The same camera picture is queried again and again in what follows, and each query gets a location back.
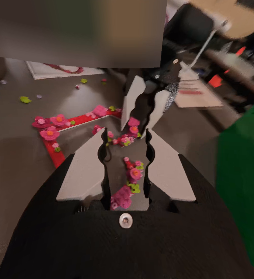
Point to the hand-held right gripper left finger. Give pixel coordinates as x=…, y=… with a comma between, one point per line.
x=83, y=174

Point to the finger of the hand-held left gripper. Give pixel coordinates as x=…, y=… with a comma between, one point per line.
x=159, y=109
x=131, y=98

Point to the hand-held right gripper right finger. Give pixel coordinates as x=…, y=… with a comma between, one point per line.
x=170, y=174

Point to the pink flower lego piece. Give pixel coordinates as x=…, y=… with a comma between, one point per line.
x=132, y=130

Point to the pink flower lego strip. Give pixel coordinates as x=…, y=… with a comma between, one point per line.
x=134, y=173

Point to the person's left forearm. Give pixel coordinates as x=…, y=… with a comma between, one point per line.
x=238, y=19

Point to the green lego leaf piece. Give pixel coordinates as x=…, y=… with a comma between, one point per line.
x=25, y=99
x=83, y=80

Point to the lego instruction booklet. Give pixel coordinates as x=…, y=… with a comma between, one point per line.
x=53, y=70

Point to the white paper sheet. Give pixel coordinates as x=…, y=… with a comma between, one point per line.
x=196, y=98

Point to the orange object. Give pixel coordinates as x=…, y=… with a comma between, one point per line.
x=240, y=51
x=215, y=81

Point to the red lego frame with flowers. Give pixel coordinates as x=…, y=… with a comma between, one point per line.
x=53, y=130

